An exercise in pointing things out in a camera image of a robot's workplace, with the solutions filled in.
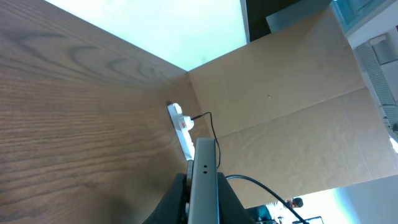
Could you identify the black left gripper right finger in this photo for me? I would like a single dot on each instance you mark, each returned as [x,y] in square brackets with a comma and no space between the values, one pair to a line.
[231,209]

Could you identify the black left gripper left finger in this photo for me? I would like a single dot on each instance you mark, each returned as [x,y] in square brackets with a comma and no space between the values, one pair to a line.
[171,208]

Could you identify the white USB charger plug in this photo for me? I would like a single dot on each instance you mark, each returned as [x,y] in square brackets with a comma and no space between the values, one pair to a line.
[185,123]

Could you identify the white power strip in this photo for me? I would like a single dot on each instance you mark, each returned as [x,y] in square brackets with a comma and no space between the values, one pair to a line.
[175,112]

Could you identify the brown cardboard panel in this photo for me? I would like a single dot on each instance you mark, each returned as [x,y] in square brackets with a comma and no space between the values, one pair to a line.
[292,111]

